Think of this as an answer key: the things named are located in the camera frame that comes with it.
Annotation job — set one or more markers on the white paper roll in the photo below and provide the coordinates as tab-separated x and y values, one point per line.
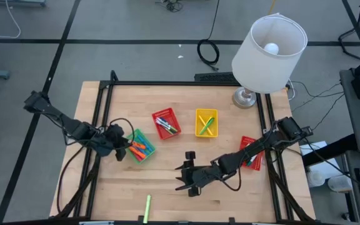
339	183
316	178

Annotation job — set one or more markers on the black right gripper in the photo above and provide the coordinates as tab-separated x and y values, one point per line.
205	175

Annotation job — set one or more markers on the grey cart base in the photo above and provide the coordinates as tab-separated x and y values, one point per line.
17	2

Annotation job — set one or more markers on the yellow plastic basket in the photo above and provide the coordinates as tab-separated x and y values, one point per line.
206	112

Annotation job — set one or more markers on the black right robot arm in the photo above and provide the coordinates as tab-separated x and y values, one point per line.
261	144

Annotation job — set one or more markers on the small green-capped white marker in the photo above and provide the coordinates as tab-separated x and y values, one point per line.
249	162

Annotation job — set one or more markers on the pink Sharpie highlighter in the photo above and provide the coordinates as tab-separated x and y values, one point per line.
139	157

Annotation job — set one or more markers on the green Expo marker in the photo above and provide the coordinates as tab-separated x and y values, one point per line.
173	129
159	122

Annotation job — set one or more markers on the green plastic basket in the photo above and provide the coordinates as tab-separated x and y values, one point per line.
141	131

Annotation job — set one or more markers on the yellow-green highlighter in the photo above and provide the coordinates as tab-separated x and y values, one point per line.
147	207

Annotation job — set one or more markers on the red plastic basket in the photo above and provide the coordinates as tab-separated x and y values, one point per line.
167	112
247	142

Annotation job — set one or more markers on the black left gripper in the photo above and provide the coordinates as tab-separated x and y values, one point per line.
112	137

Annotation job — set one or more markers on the thin green marker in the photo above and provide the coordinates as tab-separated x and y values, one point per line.
209	122

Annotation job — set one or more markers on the thin yellow marker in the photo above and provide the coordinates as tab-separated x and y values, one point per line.
203	131
202	121

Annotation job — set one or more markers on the blue Expo marker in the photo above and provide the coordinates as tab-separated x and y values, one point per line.
165	120

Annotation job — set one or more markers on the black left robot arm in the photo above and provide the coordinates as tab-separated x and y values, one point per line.
73	128

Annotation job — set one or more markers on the white paper sheet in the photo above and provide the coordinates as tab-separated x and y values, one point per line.
327	165

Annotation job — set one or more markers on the black table edge clamp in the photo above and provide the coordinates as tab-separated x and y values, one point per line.
140	219
231	220

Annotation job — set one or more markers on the white shade table lamp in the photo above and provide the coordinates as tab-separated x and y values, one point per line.
261	68

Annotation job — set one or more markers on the black aluminium table frame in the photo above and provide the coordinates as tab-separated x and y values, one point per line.
167	83

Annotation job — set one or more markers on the black Expo marker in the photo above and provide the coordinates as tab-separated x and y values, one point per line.
169	131

